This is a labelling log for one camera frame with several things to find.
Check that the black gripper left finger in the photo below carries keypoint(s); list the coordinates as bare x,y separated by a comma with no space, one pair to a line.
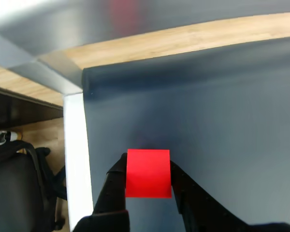
111,193

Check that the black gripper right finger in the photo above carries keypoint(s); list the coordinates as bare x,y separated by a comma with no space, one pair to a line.
198,210

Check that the dark wooden desk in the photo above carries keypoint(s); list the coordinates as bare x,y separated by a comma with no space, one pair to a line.
19,108

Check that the black office chair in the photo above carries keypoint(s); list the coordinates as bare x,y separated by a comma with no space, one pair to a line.
14,188

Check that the red cube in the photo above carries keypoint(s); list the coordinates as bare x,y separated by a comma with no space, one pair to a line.
148,174

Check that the white black sneaker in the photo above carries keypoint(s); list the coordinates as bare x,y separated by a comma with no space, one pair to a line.
2,137

